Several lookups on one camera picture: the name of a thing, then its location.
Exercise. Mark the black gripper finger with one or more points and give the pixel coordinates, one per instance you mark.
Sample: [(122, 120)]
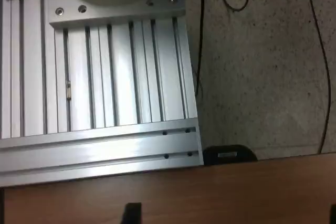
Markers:
[(132, 214)]

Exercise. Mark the aluminium profile robot stand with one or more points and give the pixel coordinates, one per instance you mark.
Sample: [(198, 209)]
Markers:
[(118, 77)]

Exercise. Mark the small metal slot nut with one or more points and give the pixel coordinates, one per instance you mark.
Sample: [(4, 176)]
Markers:
[(69, 91)]

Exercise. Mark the aluminium robot mounting plate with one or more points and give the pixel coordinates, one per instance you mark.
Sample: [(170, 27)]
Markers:
[(68, 1)]

